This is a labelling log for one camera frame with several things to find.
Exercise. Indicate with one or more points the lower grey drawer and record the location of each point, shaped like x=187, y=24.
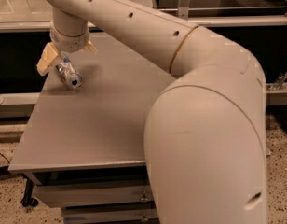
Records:
x=111, y=213

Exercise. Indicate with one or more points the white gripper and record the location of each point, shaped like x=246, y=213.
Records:
x=70, y=43

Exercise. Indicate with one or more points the black caster leg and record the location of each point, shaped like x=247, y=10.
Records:
x=27, y=199

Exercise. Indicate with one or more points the upper grey drawer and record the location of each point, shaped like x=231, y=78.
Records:
x=72, y=196

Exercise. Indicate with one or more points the grey drawer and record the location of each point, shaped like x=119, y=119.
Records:
x=111, y=213
x=72, y=196

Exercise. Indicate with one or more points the metal railing frame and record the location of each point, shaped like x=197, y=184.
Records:
x=35, y=15

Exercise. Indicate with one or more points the metal bracket on rail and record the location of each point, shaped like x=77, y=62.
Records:
x=277, y=84

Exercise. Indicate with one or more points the grey drawer cabinet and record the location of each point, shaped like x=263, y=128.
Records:
x=94, y=135

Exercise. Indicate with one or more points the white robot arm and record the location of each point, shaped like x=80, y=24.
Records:
x=205, y=135

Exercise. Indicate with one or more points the silver blue redbull can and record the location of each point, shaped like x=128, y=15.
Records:
x=69, y=75

